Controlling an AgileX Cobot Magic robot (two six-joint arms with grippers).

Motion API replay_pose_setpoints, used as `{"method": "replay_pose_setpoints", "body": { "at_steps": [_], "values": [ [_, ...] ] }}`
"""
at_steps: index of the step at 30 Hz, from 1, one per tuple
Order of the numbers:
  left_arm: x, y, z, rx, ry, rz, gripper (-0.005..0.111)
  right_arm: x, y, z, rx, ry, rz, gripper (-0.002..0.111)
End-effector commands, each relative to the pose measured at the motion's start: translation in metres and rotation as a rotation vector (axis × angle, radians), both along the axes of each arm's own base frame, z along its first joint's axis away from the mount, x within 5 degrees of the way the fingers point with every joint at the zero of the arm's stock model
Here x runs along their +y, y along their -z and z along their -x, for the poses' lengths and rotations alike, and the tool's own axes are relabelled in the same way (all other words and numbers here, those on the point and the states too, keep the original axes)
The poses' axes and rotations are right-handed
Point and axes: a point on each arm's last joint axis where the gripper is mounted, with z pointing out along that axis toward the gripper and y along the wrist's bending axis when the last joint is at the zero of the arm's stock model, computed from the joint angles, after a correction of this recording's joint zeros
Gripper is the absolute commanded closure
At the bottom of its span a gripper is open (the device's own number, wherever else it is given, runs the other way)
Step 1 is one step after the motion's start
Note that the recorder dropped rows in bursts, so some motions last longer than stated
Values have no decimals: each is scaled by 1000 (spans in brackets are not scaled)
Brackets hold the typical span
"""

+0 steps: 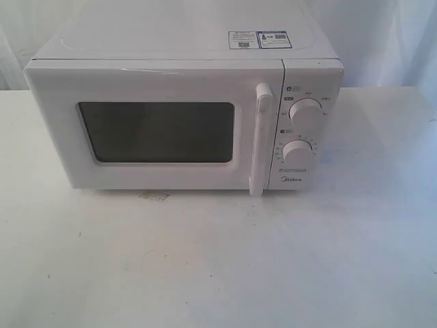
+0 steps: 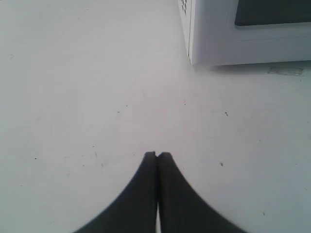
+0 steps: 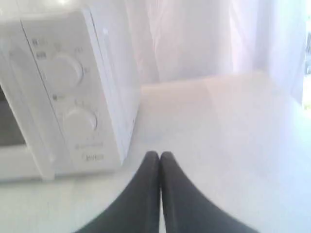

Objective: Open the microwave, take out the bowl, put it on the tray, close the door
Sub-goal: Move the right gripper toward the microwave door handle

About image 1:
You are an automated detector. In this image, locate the white microwave door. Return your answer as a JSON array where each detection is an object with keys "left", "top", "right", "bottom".
[{"left": 25, "top": 59, "right": 284, "bottom": 195}]

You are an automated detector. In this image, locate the white microwave oven body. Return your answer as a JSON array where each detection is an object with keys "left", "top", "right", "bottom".
[{"left": 31, "top": 16, "right": 343, "bottom": 192}]

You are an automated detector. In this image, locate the lower white control knob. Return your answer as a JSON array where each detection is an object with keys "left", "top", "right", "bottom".
[{"left": 282, "top": 140, "right": 313, "bottom": 165}]

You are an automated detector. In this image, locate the white control knob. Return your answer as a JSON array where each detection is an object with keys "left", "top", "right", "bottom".
[
  {"left": 289, "top": 98, "right": 324, "bottom": 124},
  {"left": 282, "top": 140, "right": 313, "bottom": 165}
]

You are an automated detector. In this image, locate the upper white control knob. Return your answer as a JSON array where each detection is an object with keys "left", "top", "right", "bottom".
[{"left": 289, "top": 98, "right": 324, "bottom": 124}]

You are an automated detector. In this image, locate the right blue info sticker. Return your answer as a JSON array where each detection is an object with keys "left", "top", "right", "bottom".
[{"left": 257, "top": 31, "right": 292, "bottom": 49}]

